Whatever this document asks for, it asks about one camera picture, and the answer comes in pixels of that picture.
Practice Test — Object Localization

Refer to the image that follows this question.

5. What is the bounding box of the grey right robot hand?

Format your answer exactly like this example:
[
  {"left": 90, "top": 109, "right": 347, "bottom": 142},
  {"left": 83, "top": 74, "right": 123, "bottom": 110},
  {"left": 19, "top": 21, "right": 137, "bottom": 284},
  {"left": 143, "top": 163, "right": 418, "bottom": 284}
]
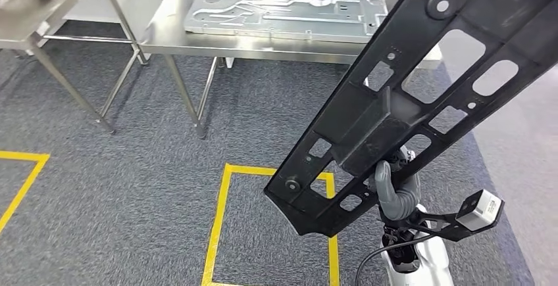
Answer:
[{"left": 374, "top": 147, "right": 422, "bottom": 222}]

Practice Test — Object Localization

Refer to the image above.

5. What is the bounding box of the black plastic panel part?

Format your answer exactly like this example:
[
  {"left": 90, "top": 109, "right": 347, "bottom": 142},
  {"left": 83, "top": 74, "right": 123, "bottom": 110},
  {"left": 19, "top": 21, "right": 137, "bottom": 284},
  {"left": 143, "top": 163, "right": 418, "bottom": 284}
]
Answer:
[{"left": 263, "top": 0, "right": 558, "bottom": 238}]

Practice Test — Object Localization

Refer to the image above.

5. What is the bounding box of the stainless steel workbench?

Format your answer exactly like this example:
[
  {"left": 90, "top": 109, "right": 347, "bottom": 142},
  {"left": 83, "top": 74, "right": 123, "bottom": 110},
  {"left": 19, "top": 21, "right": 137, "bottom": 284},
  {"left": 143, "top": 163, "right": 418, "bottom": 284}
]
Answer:
[
  {"left": 0, "top": 0, "right": 149, "bottom": 136},
  {"left": 138, "top": 0, "right": 444, "bottom": 140}
]

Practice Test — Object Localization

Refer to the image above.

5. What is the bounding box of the grey stamped metal plate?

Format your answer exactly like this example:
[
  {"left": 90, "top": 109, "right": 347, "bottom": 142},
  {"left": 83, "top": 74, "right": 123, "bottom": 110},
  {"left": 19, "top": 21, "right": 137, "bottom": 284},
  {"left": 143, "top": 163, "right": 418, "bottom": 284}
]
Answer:
[{"left": 183, "top": 0, "right": 389, "bottom": 45}]

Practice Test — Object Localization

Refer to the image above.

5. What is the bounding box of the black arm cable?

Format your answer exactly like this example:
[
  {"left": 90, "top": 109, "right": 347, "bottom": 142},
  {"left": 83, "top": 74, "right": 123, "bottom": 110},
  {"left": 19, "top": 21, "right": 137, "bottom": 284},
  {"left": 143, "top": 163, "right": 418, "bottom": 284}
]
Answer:
[{"left": 355, "top": 233, "right": 437, "bottom": 286}]

